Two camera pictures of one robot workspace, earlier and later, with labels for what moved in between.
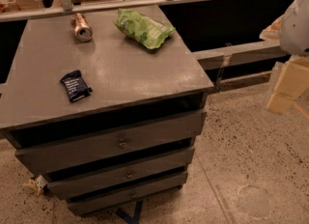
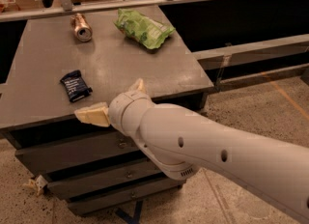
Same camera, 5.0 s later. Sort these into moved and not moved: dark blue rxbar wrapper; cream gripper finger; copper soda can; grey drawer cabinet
Moved: cream gripper finger
Not moved: copper soda can; dark blue rxbar wrapper; grey drawer cabinet
